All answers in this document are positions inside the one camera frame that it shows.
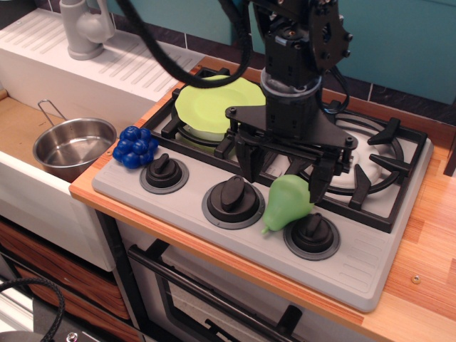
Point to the stainless steel pot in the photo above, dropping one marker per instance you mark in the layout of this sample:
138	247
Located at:
69	148

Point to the green toy pear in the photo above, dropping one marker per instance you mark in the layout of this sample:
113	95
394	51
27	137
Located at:
289	200

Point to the black burner grate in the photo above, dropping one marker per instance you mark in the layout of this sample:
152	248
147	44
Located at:
371	194
174	136

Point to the black stove knob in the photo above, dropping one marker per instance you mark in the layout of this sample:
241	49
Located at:
313	238
164	175
233	204

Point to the black oven door handle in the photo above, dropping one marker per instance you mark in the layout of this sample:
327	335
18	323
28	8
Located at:
152	260

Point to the white toy sink unit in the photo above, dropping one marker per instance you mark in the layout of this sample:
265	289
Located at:
39	82

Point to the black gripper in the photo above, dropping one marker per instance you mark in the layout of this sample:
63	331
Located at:
293	122

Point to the light green plate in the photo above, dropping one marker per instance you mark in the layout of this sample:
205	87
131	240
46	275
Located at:
203	110

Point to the black left burner grate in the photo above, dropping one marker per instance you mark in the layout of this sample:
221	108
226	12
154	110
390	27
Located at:
174	136

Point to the grey toy stove top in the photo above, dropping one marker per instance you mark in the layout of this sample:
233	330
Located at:
354	275

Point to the black right burner grate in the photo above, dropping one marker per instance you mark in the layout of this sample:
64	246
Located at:
371	194

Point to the wooden drawer front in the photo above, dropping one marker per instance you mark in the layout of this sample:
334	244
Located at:
92	296

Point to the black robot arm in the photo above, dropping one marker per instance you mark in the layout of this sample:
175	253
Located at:
303	41

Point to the grey toy faucet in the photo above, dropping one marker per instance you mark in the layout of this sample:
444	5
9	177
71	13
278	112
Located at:
86	32

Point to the black middle stove knob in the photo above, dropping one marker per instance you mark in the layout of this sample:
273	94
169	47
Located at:
233	204

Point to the toy oven door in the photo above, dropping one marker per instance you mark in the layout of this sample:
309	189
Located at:
198	301

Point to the black left stove knob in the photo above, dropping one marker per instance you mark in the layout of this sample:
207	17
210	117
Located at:
164	175

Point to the black right stove knob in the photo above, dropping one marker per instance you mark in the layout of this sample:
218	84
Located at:
313	238

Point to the blue toy blueberry cluster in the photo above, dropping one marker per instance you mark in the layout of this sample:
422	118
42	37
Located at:
135	148

